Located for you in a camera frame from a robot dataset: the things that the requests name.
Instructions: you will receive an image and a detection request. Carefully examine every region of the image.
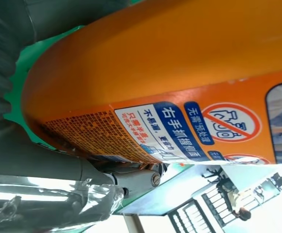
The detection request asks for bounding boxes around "beige column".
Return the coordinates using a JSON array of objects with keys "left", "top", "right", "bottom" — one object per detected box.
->
[{"left": 123, "top": 214, "right": 146, "bottom": 233}]

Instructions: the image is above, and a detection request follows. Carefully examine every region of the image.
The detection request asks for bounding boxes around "barred window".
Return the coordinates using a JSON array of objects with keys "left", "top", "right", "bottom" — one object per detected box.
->
[
  {"left": 167, "top": 199, "right": 216, "bottom": 233},
  {"left": 202, "top": 166, "right": 282, "bottom": 228}
]

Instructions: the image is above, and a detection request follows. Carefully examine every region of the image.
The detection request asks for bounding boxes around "person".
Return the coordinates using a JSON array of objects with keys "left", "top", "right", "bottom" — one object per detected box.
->
[{"left": 224, "top": 180, "right": 252, "bottom": 222}]

